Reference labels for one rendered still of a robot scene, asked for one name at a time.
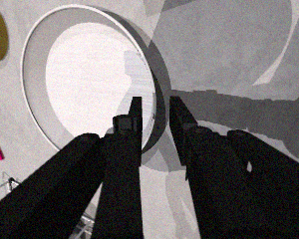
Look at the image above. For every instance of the silver wire dish rack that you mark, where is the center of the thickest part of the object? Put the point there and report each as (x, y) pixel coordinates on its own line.
(11, 180)

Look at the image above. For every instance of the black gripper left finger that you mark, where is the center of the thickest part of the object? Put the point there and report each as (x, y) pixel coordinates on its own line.
(49, 203)

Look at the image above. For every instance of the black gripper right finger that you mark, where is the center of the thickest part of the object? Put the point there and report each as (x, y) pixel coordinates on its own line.
(224, 206)

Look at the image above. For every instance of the white round plate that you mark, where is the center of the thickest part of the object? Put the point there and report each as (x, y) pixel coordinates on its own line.
(80, 68)

